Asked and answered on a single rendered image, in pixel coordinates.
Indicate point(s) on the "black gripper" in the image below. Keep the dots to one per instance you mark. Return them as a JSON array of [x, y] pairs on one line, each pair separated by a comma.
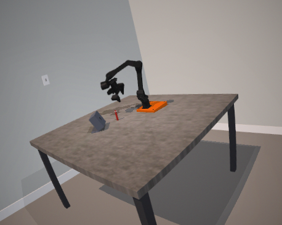
[[119, 87]]

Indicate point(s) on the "grey sloped panel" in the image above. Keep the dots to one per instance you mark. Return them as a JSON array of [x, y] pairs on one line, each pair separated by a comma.
[[97, 121]]

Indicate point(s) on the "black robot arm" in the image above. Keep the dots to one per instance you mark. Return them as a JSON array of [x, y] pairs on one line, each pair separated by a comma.
[[140, 92]]

